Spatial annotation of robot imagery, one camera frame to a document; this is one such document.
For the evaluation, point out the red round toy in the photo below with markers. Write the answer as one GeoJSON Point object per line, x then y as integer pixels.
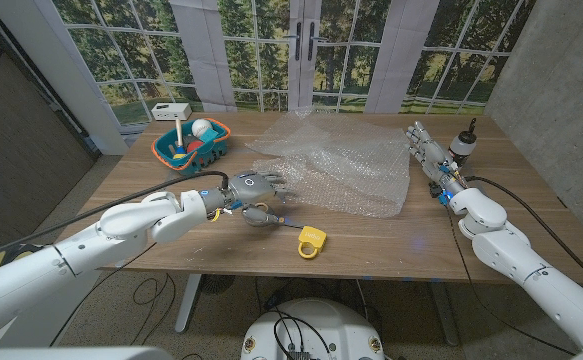
{"type": "Point", "coordinates": [194, 146]}

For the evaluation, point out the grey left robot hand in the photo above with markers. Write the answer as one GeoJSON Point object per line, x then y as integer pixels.
{"type": "Point", "coordinates": [251, 190]}

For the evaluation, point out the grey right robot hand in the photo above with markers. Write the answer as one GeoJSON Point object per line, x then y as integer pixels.
{"type": "Point", "coordinates": [433, 152]}

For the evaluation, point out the clear bubble wrap sheet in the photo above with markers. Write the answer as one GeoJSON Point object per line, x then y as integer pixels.
{"type": "Point", "coordinates": [331, 170]}

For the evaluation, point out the teal basket orange rim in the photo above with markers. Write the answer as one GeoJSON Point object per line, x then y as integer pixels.
{"type": "Point", "coordinates": [163, 150]}

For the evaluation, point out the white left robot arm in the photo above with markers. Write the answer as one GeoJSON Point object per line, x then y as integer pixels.
{"type": "Point", "coordinates": [131, 220]}

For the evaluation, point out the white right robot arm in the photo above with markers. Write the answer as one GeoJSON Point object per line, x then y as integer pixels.
{"type": "Point", "coordinates": [501, 250]}

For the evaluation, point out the clear dispenser bottle black cap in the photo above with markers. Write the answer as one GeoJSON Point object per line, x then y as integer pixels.
{"type": "Point", "coordinates": [465, 144]}

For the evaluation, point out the yellow padlock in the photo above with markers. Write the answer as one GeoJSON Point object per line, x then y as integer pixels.
{"type": "Point", "coordinates": [313, 236]}

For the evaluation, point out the black ribbed round object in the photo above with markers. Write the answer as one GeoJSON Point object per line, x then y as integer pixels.
{"type": "Point", "coordinates": [217, 283]}

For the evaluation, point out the white power box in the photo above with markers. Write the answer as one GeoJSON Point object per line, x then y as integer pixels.
{"type": "Point", "coordinates": [171, 111]}

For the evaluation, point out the white baseball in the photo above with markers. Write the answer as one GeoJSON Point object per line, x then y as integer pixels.
{"type": "Point", "coordinates": [201, 128]}

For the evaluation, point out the grey table leg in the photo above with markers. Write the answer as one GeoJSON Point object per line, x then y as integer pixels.
{"type": "Point", "coordinates": [443, 315]}

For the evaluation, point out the teal block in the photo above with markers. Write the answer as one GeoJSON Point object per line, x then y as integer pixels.
{"type": "Point", "coordinates": [208, 136]}

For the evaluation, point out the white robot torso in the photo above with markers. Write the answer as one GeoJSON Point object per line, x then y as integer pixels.
{"type": "Point", "coordinates": [321, 320]}

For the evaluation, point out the printed forest window backdrop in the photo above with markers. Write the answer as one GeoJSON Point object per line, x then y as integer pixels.
{"type": "Point", "coordinates": [371, 50]}

